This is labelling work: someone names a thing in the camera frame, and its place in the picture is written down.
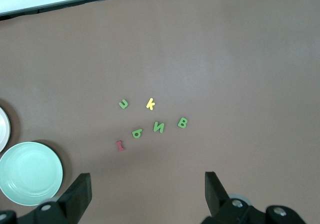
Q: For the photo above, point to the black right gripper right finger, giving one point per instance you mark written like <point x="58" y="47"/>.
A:
<point x="220" y="204"/>

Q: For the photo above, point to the white table edge rail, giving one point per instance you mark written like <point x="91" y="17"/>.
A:
<point x="37" y="1"/>

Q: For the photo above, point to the green foam letter u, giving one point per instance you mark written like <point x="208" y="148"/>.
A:
<point x="124" y="107"/>

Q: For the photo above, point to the pink plate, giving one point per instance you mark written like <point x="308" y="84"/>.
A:
<point x="3" y="129"/>

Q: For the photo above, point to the red foam letter I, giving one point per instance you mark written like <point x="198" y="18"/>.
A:
<point x="120" y="146"/>

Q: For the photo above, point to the green foam letter N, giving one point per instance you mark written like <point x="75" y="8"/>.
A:
<point x="159" y="127"/>

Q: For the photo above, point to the green foam letter B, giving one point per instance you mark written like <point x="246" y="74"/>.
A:
<point x="183" y="123"/>

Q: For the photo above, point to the brown table cover mat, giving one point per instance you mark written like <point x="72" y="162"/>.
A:
<point x="200" y="59"/>

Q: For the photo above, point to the green foam letter P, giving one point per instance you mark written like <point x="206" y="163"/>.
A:
<point x="133" y="134"/>

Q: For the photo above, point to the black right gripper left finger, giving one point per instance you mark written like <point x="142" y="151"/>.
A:
<point x="75" y="199"/>

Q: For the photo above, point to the yellow foam letter k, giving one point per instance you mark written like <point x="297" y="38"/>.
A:
<point x="149" y="104"/>

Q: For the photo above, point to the green plate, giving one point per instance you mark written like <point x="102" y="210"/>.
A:
<point x="30" y="171"/>

